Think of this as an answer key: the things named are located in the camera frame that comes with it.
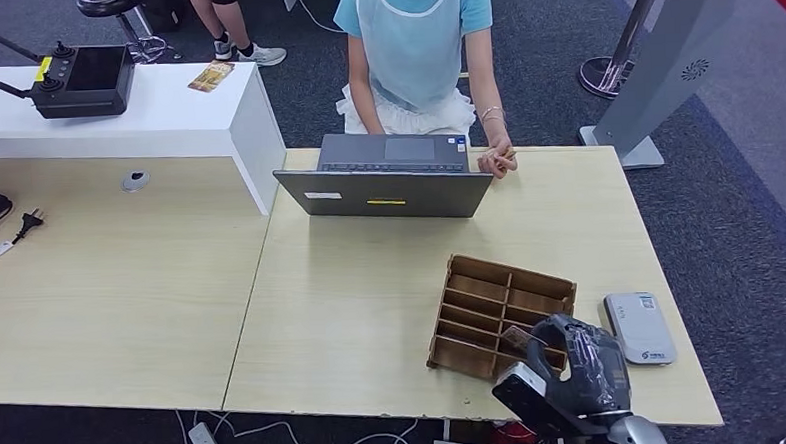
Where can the black joystick remote controller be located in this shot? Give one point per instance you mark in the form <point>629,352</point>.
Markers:
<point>89,89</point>

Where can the person's right forearm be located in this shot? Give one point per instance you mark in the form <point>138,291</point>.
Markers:
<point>363,109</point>

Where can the chrome stanchion pole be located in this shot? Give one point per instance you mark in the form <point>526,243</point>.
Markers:
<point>599,79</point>

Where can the red object under desk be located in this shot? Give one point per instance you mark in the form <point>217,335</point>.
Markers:
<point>511,434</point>

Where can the white raised counter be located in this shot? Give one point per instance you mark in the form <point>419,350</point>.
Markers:
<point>163,118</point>

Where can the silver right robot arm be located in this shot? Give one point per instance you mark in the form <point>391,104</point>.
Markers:
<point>641,435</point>

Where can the person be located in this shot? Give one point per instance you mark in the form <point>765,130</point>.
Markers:
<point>225,22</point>
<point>412,47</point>

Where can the grey round desk grommet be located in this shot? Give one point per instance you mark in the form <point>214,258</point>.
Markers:
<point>135,181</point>

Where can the wooden compartment organiser box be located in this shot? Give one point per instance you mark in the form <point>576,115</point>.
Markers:
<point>476,303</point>

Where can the black stool with chrome base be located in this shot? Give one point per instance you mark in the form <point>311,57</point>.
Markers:
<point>105,3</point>

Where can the grey kiosk stand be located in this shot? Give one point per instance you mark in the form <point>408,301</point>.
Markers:
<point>677,49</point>

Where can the person's left forearm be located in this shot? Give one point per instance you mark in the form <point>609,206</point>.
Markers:
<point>487,90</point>

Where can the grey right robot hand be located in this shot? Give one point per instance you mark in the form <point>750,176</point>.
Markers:
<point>585,371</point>

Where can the grey laptop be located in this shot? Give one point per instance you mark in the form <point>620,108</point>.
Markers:
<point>392,194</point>

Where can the person's left hand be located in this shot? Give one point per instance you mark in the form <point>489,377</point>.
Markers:
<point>502,168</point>

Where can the gold printed card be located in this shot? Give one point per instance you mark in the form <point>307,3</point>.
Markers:
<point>211,76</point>

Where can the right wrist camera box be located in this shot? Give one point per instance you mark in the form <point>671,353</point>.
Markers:
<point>527,407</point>

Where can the white card reader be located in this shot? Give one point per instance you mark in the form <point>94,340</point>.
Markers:
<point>640,332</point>

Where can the black bag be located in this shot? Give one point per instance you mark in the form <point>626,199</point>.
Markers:
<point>161,8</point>

